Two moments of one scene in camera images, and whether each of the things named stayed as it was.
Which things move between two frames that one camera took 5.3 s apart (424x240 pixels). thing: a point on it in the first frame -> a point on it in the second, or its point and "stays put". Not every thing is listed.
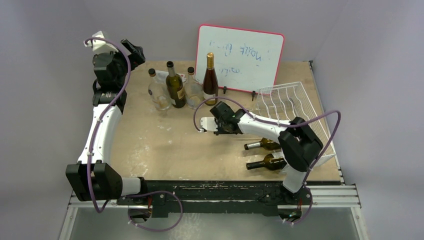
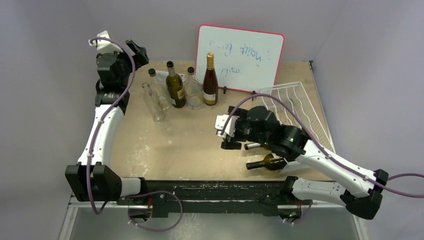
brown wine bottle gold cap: (210, 86) stays put
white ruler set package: (161, 76) stays put
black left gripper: (136, 55) stays put
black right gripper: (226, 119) -> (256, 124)
